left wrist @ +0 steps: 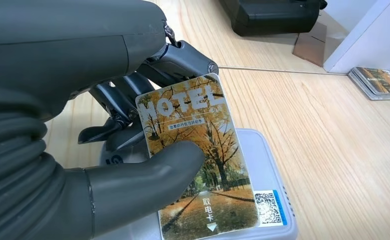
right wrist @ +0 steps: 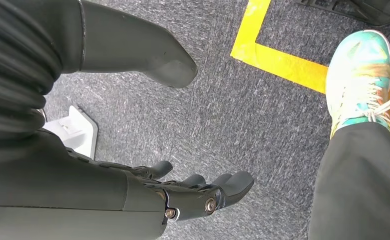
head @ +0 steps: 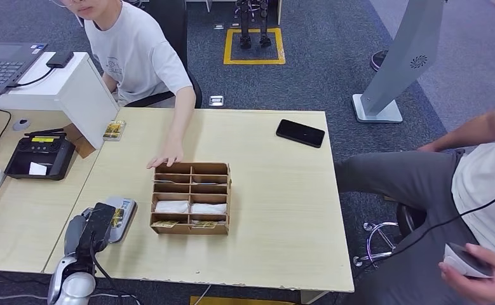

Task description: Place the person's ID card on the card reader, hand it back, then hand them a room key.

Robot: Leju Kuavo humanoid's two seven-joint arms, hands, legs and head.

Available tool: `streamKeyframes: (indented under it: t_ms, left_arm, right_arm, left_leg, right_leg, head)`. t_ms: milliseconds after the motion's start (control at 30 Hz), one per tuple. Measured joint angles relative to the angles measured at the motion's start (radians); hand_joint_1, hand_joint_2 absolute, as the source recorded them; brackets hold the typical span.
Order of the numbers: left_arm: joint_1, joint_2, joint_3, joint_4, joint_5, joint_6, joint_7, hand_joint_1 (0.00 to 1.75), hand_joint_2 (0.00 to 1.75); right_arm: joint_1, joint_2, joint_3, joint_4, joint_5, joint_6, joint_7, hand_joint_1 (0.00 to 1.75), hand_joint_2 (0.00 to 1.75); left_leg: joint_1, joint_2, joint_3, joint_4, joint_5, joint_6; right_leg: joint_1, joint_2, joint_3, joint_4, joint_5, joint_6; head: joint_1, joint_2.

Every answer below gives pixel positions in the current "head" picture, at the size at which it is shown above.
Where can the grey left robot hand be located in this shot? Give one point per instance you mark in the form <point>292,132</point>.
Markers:
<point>73,235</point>

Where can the person's right hand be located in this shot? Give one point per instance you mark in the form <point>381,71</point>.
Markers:
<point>428,147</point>

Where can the white handheld remote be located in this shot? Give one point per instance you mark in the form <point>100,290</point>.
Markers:
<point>466,263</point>

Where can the yellow picture ID card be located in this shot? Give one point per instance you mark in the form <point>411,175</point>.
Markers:
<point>117,218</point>

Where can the brown cardboard organizer box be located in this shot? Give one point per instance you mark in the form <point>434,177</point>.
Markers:
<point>175,230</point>

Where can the person's left forearm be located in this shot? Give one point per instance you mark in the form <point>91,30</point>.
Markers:
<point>180,118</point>

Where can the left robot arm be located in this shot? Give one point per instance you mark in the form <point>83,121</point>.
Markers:
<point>72,288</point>

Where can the person's right forearm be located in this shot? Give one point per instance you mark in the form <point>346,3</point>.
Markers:
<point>470,131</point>

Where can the thin white card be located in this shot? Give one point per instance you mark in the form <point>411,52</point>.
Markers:
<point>205,183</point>
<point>169,182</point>

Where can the person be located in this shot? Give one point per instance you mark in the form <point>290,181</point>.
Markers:
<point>137,54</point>
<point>398,181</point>

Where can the yellow room key cards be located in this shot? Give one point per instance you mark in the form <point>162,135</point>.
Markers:
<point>205,225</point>
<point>165,224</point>

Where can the white folded towel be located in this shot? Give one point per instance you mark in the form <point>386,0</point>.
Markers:
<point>208,208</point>
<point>171,206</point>

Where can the silver floor socket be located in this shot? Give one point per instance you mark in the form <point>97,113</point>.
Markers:
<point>218,26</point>
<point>216,100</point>

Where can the black stool seat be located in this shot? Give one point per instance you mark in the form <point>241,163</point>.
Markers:
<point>409,219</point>

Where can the white paper note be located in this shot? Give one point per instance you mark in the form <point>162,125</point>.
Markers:
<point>38,169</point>

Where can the black handheld controller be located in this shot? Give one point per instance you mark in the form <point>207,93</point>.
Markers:
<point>55,155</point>

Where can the brown cardboard piece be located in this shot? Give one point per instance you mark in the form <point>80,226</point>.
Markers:
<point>80,145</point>

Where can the black round base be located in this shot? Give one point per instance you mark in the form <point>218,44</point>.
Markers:
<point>377,60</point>

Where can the white desk riser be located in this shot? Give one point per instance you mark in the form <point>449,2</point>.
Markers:
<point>85,101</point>

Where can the grey kiosk stand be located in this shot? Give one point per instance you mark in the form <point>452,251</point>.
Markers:
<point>403,46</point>

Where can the chrome stool base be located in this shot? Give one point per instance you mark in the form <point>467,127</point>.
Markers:
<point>373,255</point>

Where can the small grey round puck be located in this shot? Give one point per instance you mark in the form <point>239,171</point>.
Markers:
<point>21,125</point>

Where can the black office chair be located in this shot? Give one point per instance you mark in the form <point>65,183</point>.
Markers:
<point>169,25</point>

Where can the black smartphone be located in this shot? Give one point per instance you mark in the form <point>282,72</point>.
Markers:
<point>299,133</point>

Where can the black rectangular dock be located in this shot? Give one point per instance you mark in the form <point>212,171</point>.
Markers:
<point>60,59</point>

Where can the black robot legs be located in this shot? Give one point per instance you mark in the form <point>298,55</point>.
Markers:
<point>245,25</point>

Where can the white desk leg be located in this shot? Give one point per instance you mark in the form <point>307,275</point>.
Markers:
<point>208,5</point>
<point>279,10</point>

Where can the clear-rimmed eyeglasses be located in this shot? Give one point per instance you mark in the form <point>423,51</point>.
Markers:
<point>60,3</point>

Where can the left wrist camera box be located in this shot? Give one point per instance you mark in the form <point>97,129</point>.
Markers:
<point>97,225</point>

